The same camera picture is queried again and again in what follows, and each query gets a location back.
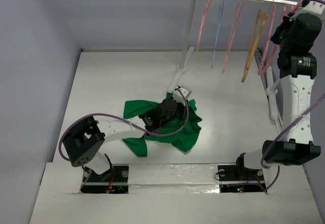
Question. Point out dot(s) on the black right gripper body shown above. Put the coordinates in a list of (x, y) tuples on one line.
[(284, 21)]

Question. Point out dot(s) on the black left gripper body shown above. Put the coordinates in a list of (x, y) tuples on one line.
[(177, 114)]

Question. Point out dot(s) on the green t shirt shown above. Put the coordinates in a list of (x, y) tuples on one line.
[(183, 140)]

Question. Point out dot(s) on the pink plastic hanger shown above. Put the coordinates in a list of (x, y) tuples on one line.
[(267, 59)]

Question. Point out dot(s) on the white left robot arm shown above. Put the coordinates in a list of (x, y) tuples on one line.
[(80, 144)]

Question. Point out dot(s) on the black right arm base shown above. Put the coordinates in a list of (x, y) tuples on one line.
[(233, 179)]

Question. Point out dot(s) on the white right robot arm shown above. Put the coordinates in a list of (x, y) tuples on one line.
[(298, 70)]

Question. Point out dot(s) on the orange wooden hanger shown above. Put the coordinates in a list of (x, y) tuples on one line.
[(259, 25)]

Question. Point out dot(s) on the pink hanger middle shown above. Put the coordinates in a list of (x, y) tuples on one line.
[(232, 34)]

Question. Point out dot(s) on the pink hanger leftmost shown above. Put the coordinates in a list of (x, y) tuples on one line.
[(203, 20)]

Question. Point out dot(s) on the white clothes rack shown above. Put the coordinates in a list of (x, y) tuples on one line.
[(188, 50)]

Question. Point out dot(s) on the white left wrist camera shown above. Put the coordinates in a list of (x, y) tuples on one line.
[(181, 94)]

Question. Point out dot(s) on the blue wire hanger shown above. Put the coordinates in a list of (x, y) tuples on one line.
[(219, 19)]

